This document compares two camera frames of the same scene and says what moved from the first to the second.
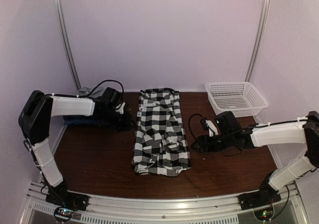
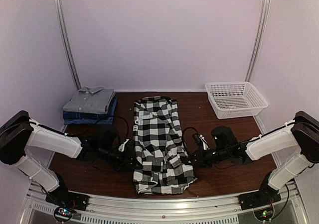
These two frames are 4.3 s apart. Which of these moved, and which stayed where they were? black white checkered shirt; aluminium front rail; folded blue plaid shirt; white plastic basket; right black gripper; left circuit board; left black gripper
Moved: right black gripper; left black gripper; black white checkered shirt
Stayed: left circuit board; white plastic basket; aluminium front rail; folded blue plaid shirt
